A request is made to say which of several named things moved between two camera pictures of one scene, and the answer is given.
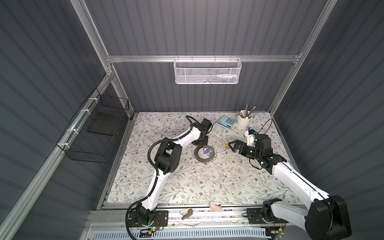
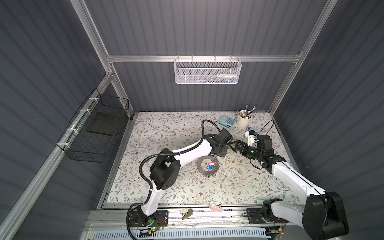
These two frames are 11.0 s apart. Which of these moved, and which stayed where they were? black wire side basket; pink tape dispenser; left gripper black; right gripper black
Moved: left gripper black
Stayed: right gripper black; pink tape dispenser; black wire side basket
